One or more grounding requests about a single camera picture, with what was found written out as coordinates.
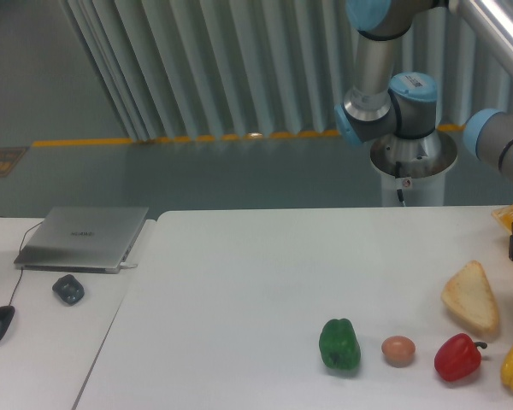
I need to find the brown egg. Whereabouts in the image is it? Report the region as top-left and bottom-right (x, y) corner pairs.
(381, 335), (416, 367)

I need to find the black power adapter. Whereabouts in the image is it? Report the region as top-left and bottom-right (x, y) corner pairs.
(52, 274), (85, 306)

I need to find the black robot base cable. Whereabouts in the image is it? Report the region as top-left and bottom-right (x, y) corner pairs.
(394, 160), (408, 208)

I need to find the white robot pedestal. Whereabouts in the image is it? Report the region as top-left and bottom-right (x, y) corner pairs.
(370, 131), (457, 207)

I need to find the red bell pepper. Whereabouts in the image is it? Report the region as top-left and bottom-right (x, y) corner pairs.
(434, 333), (488, 382)

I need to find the yellow plastic basket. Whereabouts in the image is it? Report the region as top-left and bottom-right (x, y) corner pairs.
(492, 204), (513, 233)

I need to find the silver closed laptop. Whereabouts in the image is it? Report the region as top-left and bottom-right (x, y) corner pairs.
(14, 207), (148, 273)

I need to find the folded white partition screen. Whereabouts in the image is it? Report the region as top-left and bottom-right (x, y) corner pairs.
(62, 1), (513, 142)

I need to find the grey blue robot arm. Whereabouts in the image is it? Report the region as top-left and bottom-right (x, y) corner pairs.
(335, 1), (513, 261)

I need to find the green bell pepper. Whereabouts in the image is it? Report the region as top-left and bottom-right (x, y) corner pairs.
(318, 319), (361, 371)

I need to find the triangular toast slice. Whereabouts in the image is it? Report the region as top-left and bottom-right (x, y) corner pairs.
(440, 261), (499, 334)

